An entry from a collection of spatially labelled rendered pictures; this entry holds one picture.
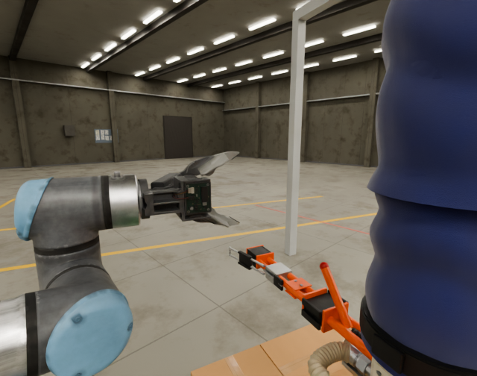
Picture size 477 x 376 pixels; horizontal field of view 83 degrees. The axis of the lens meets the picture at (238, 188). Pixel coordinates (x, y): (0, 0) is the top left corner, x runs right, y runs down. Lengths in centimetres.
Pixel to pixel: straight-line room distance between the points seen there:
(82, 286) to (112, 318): 6
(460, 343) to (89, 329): 47
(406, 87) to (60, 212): 51
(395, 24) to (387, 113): 12
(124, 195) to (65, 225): 9
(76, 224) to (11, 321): 15
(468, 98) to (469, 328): 29
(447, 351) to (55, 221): 57
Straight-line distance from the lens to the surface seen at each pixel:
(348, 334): 73
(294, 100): 374
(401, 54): 48
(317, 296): 82
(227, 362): 165
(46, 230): 48
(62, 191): 47
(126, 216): 47
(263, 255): 101
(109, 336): 38
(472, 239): 45
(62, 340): 36
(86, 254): 49
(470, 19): 44
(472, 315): 49
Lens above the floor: 169
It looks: 11 degrees down
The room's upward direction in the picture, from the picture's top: straight up
